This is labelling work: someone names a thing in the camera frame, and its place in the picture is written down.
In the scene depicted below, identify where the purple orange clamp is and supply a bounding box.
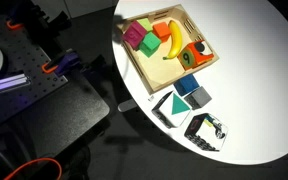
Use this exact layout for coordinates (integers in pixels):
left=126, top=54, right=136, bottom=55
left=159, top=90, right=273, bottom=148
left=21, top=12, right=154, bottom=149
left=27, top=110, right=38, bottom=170
left=41, top=49, right=80, bottom=76

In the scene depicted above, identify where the orange foam cube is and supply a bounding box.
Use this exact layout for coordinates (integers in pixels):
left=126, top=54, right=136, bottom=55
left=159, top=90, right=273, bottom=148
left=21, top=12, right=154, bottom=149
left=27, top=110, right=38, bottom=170
left=153, top=22, right=171, bottom=42

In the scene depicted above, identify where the orange clamp far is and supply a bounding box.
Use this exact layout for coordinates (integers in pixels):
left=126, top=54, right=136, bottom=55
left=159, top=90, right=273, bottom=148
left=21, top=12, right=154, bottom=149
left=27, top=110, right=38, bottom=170
left=6, top=20, right=24, bottom=30

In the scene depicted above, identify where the white table leg base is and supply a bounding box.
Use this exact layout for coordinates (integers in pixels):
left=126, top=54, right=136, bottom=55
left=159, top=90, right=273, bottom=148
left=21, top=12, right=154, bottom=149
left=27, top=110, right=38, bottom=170
left=118, top=99, right=137, bottom=112

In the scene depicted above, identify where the yellow banana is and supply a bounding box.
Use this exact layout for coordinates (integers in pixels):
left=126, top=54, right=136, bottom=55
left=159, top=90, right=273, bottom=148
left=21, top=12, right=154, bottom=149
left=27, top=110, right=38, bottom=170
left=164, top=20, right=183, bottom=60

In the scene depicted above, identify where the black white patterned cube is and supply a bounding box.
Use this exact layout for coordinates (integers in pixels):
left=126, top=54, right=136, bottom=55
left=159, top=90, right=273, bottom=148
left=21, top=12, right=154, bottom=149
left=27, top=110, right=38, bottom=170
left=184, top=113, right=228, bottom=151

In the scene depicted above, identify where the magenta foam cube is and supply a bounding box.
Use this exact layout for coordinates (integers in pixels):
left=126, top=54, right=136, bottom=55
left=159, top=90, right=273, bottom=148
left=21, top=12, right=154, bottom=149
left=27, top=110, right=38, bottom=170
left=122, top=21, right=147, bottom=50

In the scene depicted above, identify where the light green foam cube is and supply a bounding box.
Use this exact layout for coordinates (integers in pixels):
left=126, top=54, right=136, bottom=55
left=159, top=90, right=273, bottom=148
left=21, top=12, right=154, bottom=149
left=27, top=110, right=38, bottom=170
left=137, top=18, right=153, bottom=32

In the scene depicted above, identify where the orange cable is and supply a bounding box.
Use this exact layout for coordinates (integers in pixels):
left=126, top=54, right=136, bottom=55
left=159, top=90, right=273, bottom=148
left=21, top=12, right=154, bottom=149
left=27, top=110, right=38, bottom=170
left=3, top=157, right=63, bottom=180

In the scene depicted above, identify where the orange plush number block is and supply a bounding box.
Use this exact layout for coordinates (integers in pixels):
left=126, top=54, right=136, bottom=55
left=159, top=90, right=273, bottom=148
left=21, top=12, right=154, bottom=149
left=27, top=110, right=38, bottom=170
left=177, top=40, right=214, bottom=70

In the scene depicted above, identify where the black side table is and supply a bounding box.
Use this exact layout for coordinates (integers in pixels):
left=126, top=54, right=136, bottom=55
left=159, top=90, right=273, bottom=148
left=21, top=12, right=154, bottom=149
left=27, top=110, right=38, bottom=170
left=0, top=75, right=110, bottom=167

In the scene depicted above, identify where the silver aluminium rail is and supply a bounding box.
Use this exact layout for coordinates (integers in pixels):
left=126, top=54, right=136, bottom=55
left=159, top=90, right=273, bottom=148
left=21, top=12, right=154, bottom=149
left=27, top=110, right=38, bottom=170
left=0, top=74, right=30, bottom=91

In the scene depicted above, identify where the wooden tray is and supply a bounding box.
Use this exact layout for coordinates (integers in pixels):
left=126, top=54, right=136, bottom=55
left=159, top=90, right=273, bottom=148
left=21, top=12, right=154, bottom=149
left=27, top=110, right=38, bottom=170
left=115, top=4, right=219, bottom=94

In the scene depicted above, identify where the grey foam cube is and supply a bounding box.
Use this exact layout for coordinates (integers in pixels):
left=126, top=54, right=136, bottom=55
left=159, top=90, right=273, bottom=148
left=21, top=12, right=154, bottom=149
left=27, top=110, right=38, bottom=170
left=184, top=87, right=212, bottom=110

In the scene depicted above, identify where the blue foam cube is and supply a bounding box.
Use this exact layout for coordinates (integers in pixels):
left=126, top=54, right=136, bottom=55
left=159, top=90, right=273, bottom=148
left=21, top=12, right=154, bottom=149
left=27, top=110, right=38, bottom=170
left=174, top=74, right=199, bottom=96

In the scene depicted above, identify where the black perforated mounting board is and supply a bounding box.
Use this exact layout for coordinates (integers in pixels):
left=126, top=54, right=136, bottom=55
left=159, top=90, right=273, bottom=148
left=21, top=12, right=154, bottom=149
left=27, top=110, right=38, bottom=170
left=0, top=15, right=68, bottom=124

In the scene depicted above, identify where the white cube teal triangle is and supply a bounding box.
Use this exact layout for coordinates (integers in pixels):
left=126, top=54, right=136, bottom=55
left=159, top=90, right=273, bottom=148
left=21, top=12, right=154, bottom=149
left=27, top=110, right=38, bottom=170
left=152, top=91, right=191, bottom=128

